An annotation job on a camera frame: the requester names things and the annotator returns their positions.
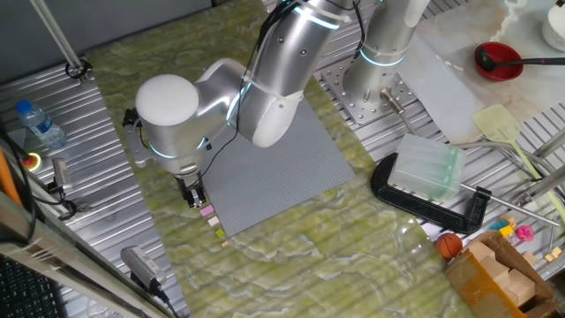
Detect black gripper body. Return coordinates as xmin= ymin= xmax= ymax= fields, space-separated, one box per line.
xmin=173 ymin=171 xmax=206 ymax=198

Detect grey Lego baseplate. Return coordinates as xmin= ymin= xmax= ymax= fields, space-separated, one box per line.
xmin=201 ymin=99 xmax=357 ymax=238

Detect green marble pattern mat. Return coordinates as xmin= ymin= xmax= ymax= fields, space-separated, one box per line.
xmin=86 ymin=0 xmax=478 ymax=318

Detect clear water bottle blue cap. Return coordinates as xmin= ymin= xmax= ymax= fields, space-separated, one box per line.
xmin=16 ymin=100 xmax=67 ymax=150

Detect red emergency stop button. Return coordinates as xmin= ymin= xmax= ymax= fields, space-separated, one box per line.
xmin=20 ymin=152 xmax=42 ymax=172

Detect orange pole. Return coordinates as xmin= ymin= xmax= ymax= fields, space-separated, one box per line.
xmin=0 ymin=148 xmax=23 ymax=208

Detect black keyboard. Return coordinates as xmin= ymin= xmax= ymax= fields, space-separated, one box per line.
xmin=0 ymin=255 xmax=67 ymax=318

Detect silver tripod pole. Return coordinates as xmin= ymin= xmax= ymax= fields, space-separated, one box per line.
xmin=29 ymin=0 xmax=93 ymax=86

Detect black C-clamp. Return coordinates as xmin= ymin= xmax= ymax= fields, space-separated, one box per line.
xmin=370 ymin=152 xmax=560 ymax=235

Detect translucent plastic container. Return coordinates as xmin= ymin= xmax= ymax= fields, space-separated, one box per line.
xmin=388 ymin=133 xmax=468 ymax=203

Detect toy basketball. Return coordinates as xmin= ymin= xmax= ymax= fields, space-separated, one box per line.
xmin=435 ymin=232 xmax=463 ymax=261

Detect translucent plastic sheet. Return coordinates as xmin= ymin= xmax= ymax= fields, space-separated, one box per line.
xmin=395 ymin=30 xmax=486 ymax=145

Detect cardboard box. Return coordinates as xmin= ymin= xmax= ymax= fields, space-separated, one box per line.
xmin=444 ymin=230 xmax=564 ymax=318

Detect black ladle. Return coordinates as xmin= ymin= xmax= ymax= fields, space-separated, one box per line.
xmin=475 ymin=45 xmax=565 ymax=72

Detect white marble pattern sheet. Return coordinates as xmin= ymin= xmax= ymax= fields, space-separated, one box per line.
xmin=414 ymin=0 xmax=565 ymax=114

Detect pink plastic toy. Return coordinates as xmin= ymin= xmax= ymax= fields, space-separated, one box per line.
xmin=514 ymin=224 xmax=535 ymax=243

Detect red bowl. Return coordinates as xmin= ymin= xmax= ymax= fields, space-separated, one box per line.
xmin=474 ymin=42 xmax=525 ymax=83

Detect silver metal stand legs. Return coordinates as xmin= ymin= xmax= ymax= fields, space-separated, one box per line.
xmin=514 ymin=127 xmax=565 ymax=208

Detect white cup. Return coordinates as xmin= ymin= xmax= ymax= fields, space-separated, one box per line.
xmin=541 ymin=4 xmax=565 ymax=52

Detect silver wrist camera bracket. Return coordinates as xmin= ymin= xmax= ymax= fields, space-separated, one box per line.
xmin=123 ymin=121 xmax=156 ymax=170

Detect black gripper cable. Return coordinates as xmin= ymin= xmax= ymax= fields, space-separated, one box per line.
xmin=198 ymin=0 xmax=284 ymax=187

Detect silver depth camera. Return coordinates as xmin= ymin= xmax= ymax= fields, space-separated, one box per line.
xmin=120 ymin=246 xmax=167 ymax=289
xmin=50 ymin=157 xmax=74 ymax=193

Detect metal frame bar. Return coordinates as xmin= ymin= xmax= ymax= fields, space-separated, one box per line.
xmin=0 ymin=189 xmax=176 ymax=318

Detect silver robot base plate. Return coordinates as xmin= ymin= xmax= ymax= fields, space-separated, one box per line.
xmin=320 ymin=57 xmax=418 ymax=125

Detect grey base cable with connector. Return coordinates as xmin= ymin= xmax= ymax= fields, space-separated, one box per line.
xmin=380 ymin=87 xmax=553 ymax=178

